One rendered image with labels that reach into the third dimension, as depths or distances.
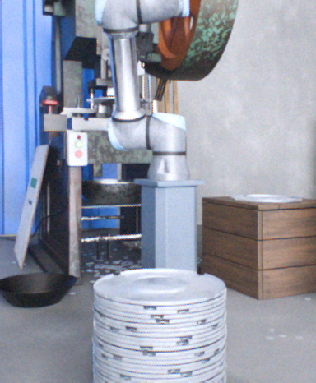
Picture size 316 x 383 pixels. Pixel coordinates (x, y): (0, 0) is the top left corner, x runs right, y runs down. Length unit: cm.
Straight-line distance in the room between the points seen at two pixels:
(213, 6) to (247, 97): 188
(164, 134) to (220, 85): 237
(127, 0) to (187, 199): 66
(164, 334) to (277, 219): 105
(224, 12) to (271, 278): 115
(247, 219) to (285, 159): 237
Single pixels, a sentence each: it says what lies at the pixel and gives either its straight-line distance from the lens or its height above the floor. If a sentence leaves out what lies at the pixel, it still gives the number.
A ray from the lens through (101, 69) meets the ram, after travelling 246.
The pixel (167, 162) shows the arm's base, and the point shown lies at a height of 51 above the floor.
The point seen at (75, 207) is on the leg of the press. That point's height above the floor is 32.
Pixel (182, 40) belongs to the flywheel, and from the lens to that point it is 269.
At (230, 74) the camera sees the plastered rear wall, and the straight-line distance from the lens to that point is 414.
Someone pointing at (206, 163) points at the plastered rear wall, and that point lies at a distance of 400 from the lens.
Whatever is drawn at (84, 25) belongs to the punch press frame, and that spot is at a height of 111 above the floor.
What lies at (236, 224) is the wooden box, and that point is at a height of 26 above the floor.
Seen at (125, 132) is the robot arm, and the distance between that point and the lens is 176.
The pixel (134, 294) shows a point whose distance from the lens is 112.
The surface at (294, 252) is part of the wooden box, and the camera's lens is 209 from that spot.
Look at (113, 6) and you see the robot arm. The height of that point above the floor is 98.
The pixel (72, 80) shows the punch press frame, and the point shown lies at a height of 91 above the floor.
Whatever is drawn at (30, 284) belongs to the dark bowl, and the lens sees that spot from 215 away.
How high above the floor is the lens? 54
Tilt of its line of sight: 1 degrees down
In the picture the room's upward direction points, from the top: straight up
